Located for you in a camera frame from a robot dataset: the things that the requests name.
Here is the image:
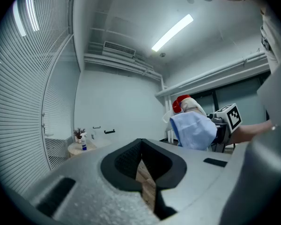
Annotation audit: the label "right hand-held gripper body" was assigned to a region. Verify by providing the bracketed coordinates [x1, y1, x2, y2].
[207, 103, 243, 147]

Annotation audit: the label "clear plastic storage bin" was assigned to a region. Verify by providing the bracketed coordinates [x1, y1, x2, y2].
[90, 125, 118, 149]

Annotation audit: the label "person's right forearm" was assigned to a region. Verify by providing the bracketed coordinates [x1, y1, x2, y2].
[229, 120, 274, 145]

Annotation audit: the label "person's light grey shirt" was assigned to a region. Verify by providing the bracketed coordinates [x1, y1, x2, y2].
[256, 1, 281, 131]

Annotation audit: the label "round table with checked cloth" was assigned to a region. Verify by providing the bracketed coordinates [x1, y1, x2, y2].
[67, 139, 97, 158]

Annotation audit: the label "cream clothes with red trim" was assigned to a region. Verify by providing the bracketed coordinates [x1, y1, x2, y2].
[163, 94, 207, 124]

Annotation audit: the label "white venetian blinds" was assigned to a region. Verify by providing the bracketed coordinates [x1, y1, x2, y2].
[0, 0, 81, 196]

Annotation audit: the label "white air conditioner vent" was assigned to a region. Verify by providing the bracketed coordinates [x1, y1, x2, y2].
[102, 40, 137, 59]

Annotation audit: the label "light blue clothes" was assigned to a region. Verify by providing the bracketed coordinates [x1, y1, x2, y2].
[170, 111, 218, 151]

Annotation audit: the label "white ceiling pipes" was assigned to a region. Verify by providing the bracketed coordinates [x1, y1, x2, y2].
[83, 52, 166, 82]

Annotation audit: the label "small potted plant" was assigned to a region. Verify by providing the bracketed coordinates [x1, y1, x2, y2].
[73, 127, 86, 143]

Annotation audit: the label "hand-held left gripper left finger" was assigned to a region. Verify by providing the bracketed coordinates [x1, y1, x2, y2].
[100, 138, 142, 192]

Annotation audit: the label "long ceiling light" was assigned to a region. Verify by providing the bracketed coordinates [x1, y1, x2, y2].
[151, 14, 194, 52]

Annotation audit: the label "white spray bottle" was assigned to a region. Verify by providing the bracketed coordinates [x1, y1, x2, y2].
[80, 131, 88, 152]

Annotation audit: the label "white wall duct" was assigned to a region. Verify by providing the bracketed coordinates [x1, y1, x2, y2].
[154, 51, 271, 98]

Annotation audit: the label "dark framed window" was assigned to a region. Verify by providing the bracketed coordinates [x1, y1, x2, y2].
[189, 71, 272, 128]

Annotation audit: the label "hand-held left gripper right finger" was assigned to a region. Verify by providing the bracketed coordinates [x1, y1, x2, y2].
[141, 138, 187, 221]

